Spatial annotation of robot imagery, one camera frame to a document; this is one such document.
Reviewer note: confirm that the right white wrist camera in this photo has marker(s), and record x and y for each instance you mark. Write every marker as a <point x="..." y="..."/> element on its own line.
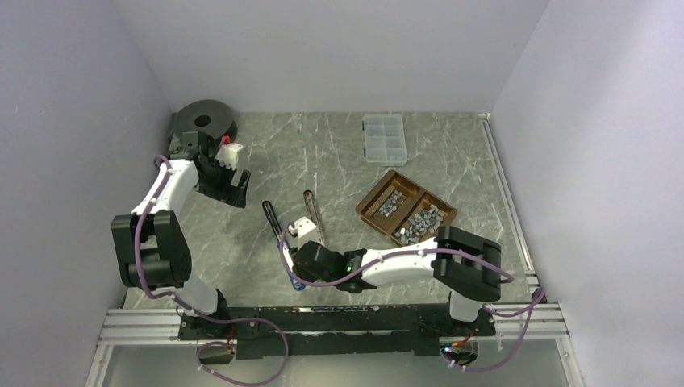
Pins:
<point x="304" y="230"/>

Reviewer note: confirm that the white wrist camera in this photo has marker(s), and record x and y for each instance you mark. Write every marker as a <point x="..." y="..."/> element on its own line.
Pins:
<point x="304" y="230"/>
<point x="228" y="153"/>

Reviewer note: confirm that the black filament spool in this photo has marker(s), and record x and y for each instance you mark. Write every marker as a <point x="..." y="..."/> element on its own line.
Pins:
<point x="215" y="118"/>

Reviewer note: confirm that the aluminium frame rail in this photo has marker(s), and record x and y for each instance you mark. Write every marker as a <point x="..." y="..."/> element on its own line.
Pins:
<point x="162" y="326"/>

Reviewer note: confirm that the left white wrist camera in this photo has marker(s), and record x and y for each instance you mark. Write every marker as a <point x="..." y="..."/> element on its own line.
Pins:
<point x="228" y="153"/>

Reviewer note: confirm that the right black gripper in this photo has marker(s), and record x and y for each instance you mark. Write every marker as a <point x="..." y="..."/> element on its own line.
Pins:
<point x="302" y="272"/>

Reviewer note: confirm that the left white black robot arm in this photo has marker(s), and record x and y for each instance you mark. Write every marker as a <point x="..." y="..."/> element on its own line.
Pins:
<point x="151" y="250"/>

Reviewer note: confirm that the clear plastic organizer box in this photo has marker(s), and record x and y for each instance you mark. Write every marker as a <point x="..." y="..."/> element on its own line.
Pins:
<point x="385" y="142"/>

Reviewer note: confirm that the black beige stapler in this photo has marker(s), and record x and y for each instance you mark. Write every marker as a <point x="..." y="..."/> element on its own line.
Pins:
<point x="312" y="209"/>

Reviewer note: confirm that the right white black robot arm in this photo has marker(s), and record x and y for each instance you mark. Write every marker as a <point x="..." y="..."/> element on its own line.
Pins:
<point x="468" y="264"/>

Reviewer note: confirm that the brown staple tray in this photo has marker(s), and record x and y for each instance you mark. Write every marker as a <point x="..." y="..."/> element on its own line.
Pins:
<point x="403" y="210"/>

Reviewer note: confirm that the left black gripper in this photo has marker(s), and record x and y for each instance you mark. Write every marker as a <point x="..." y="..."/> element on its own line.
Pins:
<point x="229" y="193"/>

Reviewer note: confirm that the blue stapler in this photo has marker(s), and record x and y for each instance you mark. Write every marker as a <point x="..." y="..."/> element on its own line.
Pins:
<point x="282" y="242"/>

